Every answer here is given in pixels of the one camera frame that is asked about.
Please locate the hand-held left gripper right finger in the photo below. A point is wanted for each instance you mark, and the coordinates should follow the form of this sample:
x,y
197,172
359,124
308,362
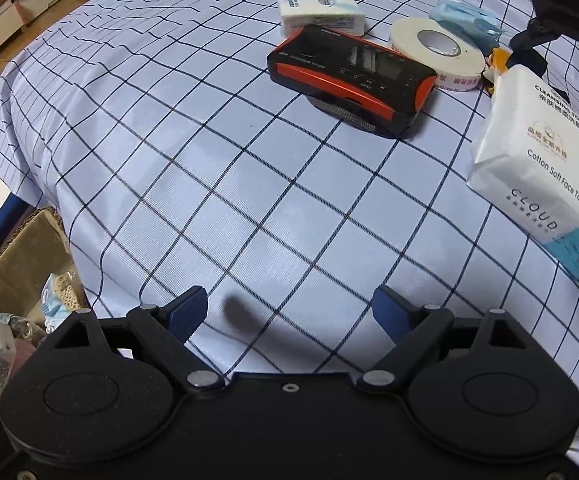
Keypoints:
x,y
392,312

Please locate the blue checked bed sheet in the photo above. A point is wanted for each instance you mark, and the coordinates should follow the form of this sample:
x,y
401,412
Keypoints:
x,y
219,185

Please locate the black orange radio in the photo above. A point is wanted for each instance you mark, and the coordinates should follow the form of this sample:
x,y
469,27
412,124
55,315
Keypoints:
x,y
349,75

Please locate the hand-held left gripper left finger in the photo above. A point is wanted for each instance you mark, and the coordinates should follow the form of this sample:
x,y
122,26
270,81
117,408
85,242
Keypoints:
x,y
189,310

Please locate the cardboard box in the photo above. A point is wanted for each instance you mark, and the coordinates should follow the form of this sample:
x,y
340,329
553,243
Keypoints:
x,y
19,260

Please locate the white tape roll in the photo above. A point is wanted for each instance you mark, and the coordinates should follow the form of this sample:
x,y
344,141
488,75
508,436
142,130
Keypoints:
x,y
419,55

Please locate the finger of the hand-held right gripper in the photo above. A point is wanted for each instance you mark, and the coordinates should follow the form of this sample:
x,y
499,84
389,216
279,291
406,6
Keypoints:
x,y
533,60

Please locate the white face towel pack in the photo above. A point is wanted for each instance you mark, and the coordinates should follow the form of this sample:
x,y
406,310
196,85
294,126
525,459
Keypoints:
x,y
529,160

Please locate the yellow black toy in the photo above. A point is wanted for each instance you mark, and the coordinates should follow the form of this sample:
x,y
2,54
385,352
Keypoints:
x,y
498,62

